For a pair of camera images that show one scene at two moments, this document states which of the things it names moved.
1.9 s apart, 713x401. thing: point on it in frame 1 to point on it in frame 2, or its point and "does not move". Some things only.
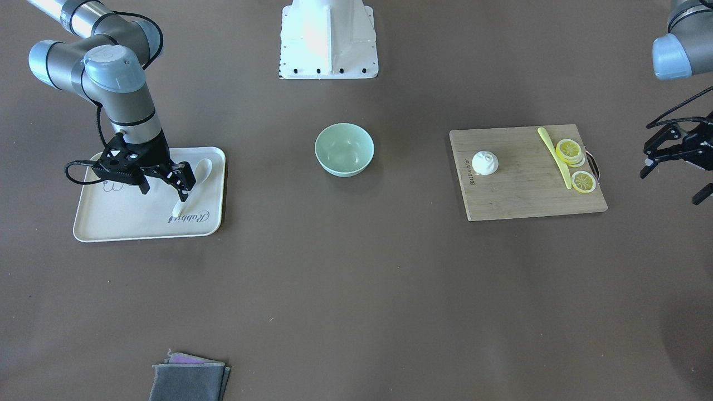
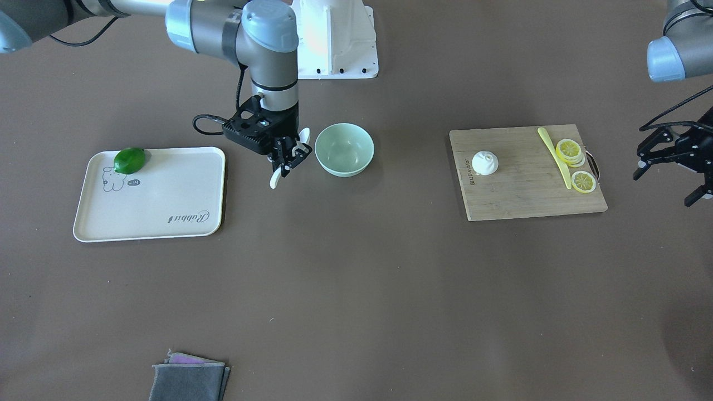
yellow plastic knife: [555, 156] does not move
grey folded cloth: [181, 377] does not move
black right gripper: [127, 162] to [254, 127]
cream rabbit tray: [113, 210] does not move
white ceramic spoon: [201, 171] to [301, 145]
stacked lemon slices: [570, 151] does not move
